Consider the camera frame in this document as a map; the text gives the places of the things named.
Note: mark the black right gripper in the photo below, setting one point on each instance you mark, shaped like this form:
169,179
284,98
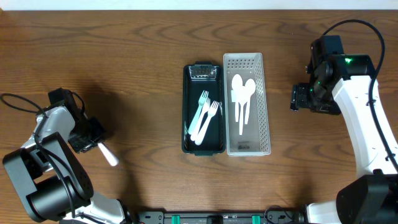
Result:
299,98

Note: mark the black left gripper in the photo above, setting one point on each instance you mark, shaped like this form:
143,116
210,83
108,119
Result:
88,140

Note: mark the white plastic spoon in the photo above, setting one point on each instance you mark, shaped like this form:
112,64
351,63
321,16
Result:
109,156
250,88
237,84
241,98

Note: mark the white plastic fork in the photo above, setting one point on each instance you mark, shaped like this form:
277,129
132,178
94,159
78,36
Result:
210,113
205,108

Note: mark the mint green plastic fork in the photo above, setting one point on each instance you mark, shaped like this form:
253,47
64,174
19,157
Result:
202,99

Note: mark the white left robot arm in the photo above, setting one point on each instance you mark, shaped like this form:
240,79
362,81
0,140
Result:
50,181

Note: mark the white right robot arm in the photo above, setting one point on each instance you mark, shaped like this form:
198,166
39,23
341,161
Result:
346,85

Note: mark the clear white plastic basket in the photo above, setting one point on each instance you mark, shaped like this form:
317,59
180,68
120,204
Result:
255,140

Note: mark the white label in basket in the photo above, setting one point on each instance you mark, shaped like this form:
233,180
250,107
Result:
233,96

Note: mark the dark green plastic basket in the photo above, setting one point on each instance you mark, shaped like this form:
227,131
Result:
199,77

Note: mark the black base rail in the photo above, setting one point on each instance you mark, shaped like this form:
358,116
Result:
272,215

